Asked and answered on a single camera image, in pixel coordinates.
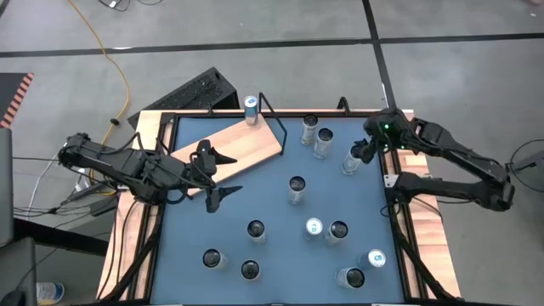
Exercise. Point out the grey stand round base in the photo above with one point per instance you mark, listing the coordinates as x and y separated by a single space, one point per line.
529 163

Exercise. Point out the blue table mat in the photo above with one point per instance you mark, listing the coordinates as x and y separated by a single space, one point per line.
276 255

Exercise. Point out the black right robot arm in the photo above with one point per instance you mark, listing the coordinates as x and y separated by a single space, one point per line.
446 190

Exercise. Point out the black perforated box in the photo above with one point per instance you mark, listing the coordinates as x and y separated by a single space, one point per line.
191 91

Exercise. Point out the white Celsius can black lid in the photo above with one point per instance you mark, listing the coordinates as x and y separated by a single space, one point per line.
211 258
355 278

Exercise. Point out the black metal clamp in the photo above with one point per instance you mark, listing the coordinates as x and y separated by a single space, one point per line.
343 99

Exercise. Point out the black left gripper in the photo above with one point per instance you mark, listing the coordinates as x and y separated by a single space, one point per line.
206 163

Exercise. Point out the black metal beam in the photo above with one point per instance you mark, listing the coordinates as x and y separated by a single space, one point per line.
64 238

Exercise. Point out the white Celsius can blue band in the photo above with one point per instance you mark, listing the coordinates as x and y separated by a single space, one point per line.
256 229
349 166

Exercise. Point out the white metal corner bracket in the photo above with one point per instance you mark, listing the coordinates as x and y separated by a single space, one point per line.
389 180

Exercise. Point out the grey monitor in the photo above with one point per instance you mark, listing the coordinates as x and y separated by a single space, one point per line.
5 187

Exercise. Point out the white Celsius can yellow band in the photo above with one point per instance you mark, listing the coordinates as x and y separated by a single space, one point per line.
250 270
308 132
296 193

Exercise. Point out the black table frame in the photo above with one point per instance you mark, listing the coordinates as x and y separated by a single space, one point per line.
293 114

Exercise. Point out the wooden shelf black metal frame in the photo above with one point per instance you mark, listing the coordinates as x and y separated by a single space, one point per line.
246 142

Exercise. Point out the white Celsius Peach Vibe can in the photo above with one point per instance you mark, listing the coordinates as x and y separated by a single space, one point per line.
338 230
322 146

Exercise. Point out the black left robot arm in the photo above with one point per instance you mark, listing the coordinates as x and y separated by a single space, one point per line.
123 163

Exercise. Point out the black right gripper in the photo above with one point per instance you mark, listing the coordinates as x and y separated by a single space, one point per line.
371 149

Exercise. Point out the black power adapter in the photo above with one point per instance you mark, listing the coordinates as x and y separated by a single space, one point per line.
104 207

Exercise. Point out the black mat orange striped edge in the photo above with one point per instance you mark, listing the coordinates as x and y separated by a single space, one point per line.
10 91

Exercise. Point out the blue silver Red Bull can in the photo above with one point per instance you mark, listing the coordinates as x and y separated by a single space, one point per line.
251 112
313 226
376 258

